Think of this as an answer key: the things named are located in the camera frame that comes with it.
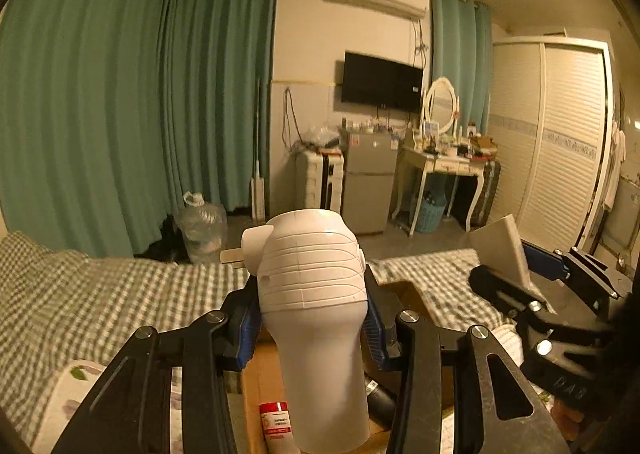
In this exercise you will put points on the wide green curtain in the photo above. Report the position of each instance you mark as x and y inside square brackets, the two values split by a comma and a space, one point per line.
[100, 99]

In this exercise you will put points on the floral pillow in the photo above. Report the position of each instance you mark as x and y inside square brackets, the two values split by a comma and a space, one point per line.
[75, 384]

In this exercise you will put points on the white oval mirror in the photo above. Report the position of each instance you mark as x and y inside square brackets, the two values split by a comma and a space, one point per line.
[441, 102]

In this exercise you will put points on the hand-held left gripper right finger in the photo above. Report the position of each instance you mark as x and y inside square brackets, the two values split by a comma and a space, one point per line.
[375, 334]

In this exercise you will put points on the grey mini fridge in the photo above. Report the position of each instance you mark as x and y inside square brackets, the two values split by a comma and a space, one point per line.
[367, 179]

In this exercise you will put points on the white flat mop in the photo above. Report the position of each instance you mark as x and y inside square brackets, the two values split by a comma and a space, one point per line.
[258, 194]

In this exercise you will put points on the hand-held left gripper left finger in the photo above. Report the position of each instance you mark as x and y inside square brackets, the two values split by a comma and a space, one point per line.
[246, 334]

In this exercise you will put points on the clear plastic bag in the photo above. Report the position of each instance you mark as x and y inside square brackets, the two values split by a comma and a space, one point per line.
[320, 137]

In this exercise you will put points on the hanging white towel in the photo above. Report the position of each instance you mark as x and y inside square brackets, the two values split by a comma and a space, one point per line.
[614, 169]

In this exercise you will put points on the white louvred wardrobe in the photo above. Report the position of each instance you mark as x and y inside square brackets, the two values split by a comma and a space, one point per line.
[550, 134]

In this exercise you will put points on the cluster of cosmetic bottles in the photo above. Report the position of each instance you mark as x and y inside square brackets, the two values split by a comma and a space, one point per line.
[465, 142]

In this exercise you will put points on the black wall television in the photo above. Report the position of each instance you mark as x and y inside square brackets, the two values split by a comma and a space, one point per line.
[382, 82]

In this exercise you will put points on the blue woven basket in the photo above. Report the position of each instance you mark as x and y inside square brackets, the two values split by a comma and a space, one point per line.
[428, 214]

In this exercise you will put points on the brown cardboard box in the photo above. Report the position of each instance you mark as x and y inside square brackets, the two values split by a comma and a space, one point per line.
[257, 389]

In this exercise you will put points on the white suitcase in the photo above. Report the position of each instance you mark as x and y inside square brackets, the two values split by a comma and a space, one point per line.
[317, 181]

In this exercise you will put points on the red-capped white bottle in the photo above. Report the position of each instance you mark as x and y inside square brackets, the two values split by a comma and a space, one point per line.
[276, 426]

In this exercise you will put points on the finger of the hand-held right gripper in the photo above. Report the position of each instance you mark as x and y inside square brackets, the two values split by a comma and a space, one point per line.
[545, 261]
[500, 286]

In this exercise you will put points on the beige rectangular block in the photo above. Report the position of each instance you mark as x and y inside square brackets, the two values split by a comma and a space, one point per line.
[502, 249]

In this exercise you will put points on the black cylindrical object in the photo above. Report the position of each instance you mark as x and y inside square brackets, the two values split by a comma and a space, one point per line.
[380, 399]

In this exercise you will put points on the white dressing table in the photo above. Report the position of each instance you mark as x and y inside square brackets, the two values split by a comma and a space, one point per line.
[440, 167]

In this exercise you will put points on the clear plastic water jug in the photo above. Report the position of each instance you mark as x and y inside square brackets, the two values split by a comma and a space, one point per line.
[202, 226]

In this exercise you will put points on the white hair dryer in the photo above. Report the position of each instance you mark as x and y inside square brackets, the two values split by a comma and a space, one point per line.
[310, 294]

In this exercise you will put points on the dark suitcase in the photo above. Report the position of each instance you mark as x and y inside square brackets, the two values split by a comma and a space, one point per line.
[487, 191]

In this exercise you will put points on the narrow green curtain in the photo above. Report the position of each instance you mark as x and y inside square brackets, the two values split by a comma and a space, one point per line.
[457, 59]

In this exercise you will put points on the row of small bottles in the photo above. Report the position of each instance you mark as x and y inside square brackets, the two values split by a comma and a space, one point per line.
[370, 126]

